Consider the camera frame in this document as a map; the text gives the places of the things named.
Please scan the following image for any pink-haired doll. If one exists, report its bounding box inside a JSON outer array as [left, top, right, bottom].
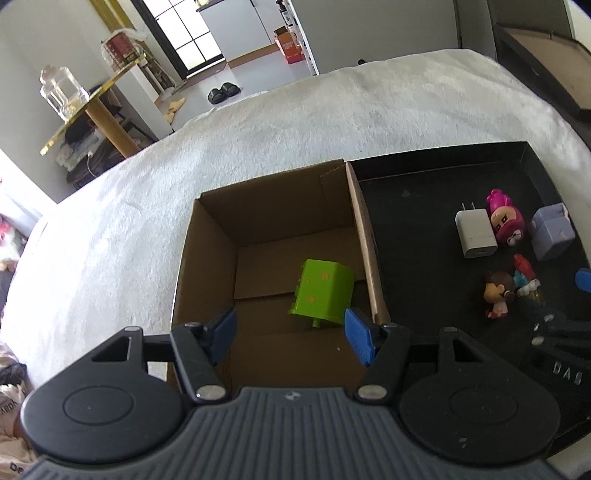
[[485, 188, 526, 247]]

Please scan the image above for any tall white cabinet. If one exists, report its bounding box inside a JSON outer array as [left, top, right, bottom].
[[283, 0, 463, 77]]

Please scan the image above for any lilac cube box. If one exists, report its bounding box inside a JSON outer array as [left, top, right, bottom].
[[527, 202, 578, 262]]

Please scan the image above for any clutter under side table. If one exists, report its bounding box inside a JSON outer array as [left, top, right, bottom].
[[54, 85, 145, 191]]

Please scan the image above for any dark spray bottle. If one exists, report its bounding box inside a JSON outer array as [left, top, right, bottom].
[[277, 0, 297, 29]]

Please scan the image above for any brown cardboard box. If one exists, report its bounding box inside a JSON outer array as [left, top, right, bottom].
[[166, 158, 392, 397]]

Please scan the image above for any clear glass jar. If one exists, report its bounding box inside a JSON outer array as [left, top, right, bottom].
[[39, 65, 91, 123]]

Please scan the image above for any white wall charger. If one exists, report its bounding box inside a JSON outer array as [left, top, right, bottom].
[[454, 201, 498, 260]]

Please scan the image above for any green toy block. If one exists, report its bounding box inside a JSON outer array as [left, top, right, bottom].
[[287, 258, 356, 329]]

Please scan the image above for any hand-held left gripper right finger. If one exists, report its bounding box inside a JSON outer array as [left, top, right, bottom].
[[344, 308, 486, 402]]

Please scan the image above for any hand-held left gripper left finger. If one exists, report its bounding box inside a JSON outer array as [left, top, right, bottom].
[[91, 308, 239, 402]]

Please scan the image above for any brown-haired doll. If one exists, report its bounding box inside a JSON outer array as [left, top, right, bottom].
[[482, 270, 517, 320]]

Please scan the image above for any red box in plastic bag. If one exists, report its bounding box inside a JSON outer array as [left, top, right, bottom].
[[100, 28, 147, 73]]

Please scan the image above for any black-framed glass door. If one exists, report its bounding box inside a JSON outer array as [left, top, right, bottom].
[[137, 0, 228, 80]]

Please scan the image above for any orange cardboard box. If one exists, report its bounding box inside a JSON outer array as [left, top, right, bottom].
[[273, 25, 304, 65]]

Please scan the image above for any white narrow cabinet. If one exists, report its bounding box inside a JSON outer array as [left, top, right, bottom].
[[124, 59, 178, 141]]

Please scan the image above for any pile of clothes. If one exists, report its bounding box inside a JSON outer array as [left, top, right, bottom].
[[0, 210, 38, 480]]

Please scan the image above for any teal-haired figure toy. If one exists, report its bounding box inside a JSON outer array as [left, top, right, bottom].
[[512, 254, 546, 305]]

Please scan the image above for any white low cabinet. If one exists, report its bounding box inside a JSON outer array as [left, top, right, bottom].
[[199, 0, 279, 58]]

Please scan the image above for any black tray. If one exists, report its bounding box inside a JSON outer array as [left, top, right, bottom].
[[345, 140, 591, 460]]

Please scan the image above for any gold round side table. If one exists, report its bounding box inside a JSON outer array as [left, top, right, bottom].
[[39, 52, 149, 158]]

